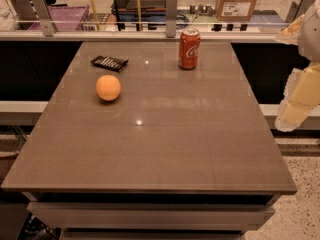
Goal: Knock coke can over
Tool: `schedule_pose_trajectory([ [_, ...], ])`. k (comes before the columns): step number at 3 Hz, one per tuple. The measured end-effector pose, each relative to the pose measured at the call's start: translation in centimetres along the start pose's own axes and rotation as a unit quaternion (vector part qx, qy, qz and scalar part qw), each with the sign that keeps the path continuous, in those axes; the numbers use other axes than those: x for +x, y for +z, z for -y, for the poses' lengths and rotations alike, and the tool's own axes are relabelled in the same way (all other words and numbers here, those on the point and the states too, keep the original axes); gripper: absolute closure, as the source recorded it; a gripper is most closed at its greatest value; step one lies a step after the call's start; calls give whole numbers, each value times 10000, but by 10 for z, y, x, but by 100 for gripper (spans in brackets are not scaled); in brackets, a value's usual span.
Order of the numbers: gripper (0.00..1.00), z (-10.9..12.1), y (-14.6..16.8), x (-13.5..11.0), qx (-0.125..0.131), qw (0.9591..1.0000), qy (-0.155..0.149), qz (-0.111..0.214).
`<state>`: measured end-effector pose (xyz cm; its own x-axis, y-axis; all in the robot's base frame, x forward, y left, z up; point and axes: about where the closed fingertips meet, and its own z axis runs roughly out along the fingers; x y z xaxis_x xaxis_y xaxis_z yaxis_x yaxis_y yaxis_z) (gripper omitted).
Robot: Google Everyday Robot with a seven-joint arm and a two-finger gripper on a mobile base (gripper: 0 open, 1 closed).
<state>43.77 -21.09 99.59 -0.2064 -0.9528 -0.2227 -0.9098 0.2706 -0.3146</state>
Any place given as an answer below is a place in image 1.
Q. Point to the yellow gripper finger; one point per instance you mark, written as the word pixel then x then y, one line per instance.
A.
pixel 301 96
pixel 289 35

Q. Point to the red coke can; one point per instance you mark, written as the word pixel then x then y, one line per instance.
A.
pixel 189 48

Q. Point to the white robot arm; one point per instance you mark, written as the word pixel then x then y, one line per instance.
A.
pixel 309 35

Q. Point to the cardboard box with label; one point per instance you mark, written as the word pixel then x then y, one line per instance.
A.
pixel 234 10

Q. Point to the black snack bar packet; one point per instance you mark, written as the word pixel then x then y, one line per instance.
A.
pixel 109 63

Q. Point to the orange fruit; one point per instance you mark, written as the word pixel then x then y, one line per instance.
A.
pixel 108 87

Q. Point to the purple plastic crate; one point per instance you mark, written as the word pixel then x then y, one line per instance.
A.
pixel 68 18

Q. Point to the metal railing bracket right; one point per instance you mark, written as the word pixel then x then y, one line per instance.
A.
pixel 297 8

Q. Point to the metal railing bracket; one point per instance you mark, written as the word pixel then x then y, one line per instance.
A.
pixel 44 17
pixel 171 14
pixel 297 8

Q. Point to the metal railing bracket middle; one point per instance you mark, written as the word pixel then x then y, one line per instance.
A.
pixel 171 14

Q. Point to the metal railing bracket left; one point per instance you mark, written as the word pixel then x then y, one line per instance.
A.
pixel 44 17

